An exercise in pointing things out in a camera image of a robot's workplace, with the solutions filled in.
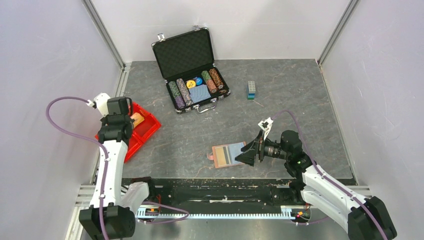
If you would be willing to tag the blue playing card deck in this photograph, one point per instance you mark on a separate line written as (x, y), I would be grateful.
(199, 93)

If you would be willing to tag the red bin far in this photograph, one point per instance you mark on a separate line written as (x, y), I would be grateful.
(143, 131)

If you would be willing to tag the orange leather card holder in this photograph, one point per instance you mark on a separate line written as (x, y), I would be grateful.
(225, 155)

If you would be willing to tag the grey blue toy brick stack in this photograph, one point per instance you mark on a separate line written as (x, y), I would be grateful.
(251, 90)

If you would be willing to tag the yellow dealer chip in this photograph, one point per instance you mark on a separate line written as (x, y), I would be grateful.
(191, 84)

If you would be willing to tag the aluminium slotted cable duct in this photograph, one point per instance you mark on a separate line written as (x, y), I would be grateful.
(285, 214)

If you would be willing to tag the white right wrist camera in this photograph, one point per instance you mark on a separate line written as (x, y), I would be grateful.
(266, 126)

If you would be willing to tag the brown orange chip stack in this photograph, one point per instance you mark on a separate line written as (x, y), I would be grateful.
(216, 78)

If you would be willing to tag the green purple chip stack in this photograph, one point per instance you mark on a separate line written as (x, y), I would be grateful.
(176, 95)

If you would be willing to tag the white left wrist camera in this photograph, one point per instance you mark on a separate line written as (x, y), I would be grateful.
(100, 102)

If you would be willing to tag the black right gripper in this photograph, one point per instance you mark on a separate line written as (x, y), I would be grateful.
(248, 157)

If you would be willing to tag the blue dealer chip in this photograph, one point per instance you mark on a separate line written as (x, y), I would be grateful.
(198, 81)

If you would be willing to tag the red bin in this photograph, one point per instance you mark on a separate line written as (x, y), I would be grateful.
(143, 131)
(135, 143)

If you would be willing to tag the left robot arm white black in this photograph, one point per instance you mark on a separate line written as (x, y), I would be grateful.
(111, 214)

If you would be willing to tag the red bin near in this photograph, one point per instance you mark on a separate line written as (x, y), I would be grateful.
(135, 143)

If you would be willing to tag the black poker chip case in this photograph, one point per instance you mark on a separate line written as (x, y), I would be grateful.
(185, 56)

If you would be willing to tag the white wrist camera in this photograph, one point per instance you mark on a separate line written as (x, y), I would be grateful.
(100, 102)
(266, 126)

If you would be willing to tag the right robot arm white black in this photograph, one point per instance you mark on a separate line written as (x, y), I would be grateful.
(363, 218)

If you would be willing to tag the pink grey chip stack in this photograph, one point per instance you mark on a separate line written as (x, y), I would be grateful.
(184, 92)

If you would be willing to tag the right aluminium frame post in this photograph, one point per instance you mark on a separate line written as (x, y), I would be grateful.
(349, 10)

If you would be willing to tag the aluminium frame post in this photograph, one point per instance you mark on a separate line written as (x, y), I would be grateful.
(96, 18)
(349, 10)

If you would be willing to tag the gold credit card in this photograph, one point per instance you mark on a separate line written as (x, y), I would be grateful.
(136, 119)

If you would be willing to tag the left aluminium frame post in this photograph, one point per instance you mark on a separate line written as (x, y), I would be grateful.
(96, 18)

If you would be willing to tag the green red chip stack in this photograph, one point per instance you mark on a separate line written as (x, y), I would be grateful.
(209, 82)

